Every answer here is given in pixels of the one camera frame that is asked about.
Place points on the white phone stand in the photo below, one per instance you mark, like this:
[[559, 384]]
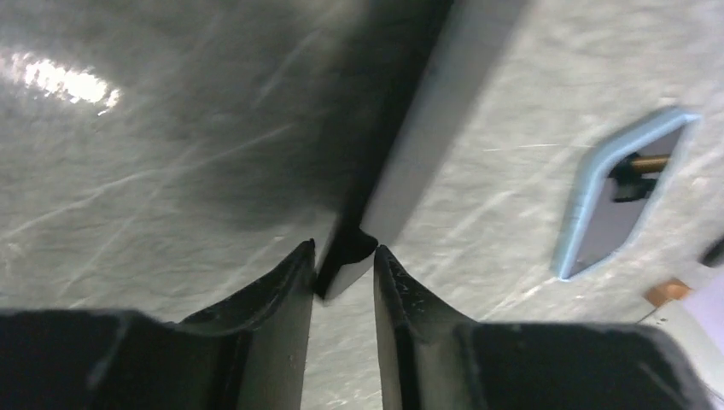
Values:
[[696, 324]]

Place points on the phone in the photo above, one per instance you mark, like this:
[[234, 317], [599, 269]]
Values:
[[443, 71], [616, 186]]

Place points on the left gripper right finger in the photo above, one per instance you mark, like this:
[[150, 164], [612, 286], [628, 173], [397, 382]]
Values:
[[431, 356]]

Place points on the small brown wooden block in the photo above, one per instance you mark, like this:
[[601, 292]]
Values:
[[671, 290]]

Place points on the phone in blue case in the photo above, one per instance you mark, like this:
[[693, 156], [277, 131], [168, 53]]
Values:
[[616, 186]]

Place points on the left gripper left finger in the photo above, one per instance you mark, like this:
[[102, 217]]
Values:
[[247, 351]]

